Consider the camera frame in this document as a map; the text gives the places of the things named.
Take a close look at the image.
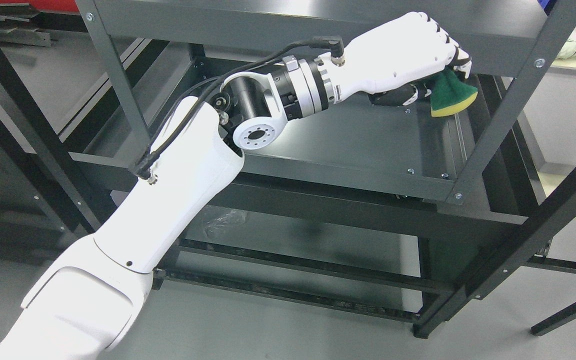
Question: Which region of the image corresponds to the green yellow sponge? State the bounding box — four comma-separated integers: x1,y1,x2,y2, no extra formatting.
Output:
426,67,479,117

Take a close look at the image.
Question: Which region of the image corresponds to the clear plastic bag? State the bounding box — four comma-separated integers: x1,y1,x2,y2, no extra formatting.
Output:
201,205,249,240

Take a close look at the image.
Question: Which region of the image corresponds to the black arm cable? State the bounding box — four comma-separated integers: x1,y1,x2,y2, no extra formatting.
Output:
129,36,345,182

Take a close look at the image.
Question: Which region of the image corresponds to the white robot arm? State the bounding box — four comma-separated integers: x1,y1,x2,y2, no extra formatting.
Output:
0,53,338,360

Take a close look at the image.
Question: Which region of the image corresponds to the dark grey metal shelf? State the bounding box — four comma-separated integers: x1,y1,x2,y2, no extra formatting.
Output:
0,0,576,338

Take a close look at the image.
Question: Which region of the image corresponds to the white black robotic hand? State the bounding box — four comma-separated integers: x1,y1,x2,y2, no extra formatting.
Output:
320,11,473,104

